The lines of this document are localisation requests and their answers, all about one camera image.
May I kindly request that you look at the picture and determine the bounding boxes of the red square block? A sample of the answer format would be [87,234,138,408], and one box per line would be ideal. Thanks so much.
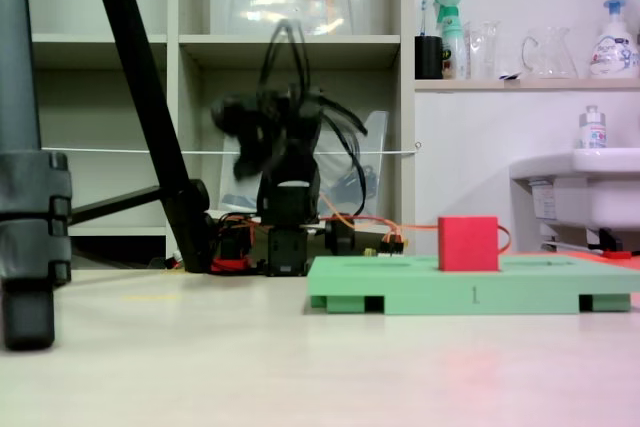
[437,215,500,273]

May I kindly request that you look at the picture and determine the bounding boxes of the thin orange cable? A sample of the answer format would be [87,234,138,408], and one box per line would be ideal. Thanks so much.
[319,191,512,256]

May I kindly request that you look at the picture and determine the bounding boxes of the beige shelf unit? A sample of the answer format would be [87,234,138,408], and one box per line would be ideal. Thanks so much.
[22,0,416,248]

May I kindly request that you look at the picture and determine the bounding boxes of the clear glass beaker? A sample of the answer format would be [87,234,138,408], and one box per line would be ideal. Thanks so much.
[464,20,501,81]

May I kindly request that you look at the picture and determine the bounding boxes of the black gripper wire loops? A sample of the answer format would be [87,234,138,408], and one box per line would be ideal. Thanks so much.
[257,19,312,113]

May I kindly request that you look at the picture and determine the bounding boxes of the circuit board with wires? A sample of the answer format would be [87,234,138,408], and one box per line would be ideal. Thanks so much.
[362,229,410,258]

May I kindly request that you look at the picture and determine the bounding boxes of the black round clamp knob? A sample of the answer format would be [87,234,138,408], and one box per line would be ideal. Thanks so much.
[323,219,356,257]

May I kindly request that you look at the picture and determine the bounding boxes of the black tripod brace bar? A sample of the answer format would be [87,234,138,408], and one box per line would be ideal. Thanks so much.
[69,185,167,226]

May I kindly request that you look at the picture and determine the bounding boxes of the black arm wire loops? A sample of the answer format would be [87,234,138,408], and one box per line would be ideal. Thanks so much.
[319,94,370,218]

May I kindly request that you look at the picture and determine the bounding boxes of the small clear sanitizer bottle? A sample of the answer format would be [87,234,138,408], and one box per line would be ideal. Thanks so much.
[578,104,608,150]

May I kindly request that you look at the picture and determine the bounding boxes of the white sink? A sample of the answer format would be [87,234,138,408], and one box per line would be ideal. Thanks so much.
[509,146,640,253]

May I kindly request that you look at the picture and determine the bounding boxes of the black cup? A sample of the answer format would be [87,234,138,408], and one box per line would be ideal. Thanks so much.
[414,35,445,81]

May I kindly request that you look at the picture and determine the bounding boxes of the thick grey tripod leg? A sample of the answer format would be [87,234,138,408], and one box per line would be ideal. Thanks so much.
[0,0,74,352]

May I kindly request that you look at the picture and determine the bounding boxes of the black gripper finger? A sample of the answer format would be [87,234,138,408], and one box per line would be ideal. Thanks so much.
[232,143,274,183]

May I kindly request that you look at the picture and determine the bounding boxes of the clear glass pitcher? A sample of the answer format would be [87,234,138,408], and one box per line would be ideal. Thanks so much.
[521,26,580,80]

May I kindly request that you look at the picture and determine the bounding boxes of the white pump soap bottle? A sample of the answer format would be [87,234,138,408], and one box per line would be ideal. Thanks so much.
[588,0,640,80]

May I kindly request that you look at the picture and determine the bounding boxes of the white string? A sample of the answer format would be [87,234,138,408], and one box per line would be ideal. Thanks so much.
[39,142,423,157]

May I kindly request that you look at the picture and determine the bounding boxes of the green spray bottle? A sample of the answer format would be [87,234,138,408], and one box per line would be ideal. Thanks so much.
[432,0,469,81]

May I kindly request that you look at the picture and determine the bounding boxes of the clear plastic tray holder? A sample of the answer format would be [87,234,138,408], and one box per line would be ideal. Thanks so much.
[218,96,390,221]

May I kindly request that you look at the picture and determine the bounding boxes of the green shape sorter board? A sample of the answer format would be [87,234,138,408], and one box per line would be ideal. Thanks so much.
[305,255,640,317]

